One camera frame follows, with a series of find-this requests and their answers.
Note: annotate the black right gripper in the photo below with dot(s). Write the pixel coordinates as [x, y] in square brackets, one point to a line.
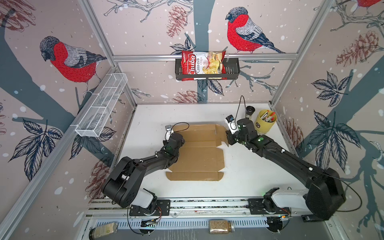
[230, 141]

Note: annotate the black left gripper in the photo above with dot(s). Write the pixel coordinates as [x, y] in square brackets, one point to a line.
[165, 143]

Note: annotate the brown cardboard box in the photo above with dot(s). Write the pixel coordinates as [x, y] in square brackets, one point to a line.
[200, 158]

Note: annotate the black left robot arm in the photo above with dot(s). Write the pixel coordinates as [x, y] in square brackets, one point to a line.
[123, 185]

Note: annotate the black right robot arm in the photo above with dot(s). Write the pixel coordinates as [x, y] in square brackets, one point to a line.
[324, 193]

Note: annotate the black lid spice shaker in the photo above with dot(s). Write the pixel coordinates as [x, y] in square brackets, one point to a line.
[249, 111]

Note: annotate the yellow pen cup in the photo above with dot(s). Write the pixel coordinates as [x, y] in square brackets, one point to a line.
[264, 121]

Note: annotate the red cassava chips bag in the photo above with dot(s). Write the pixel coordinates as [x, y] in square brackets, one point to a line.
[202, 63]

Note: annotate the brown grain glass jar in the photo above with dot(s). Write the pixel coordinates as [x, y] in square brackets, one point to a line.
[221, 227]

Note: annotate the black remote device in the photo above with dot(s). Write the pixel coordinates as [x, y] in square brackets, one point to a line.
[312, 218]

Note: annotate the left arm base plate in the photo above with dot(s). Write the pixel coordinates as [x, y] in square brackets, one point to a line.
[163, 207]

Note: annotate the black wall basket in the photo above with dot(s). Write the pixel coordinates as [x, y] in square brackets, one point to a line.
[231, 67]

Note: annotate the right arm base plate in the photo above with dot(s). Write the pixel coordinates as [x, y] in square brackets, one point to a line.
[261, 206]

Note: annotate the white wire mesh shelf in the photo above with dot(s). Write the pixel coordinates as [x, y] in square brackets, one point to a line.
[97, 115]

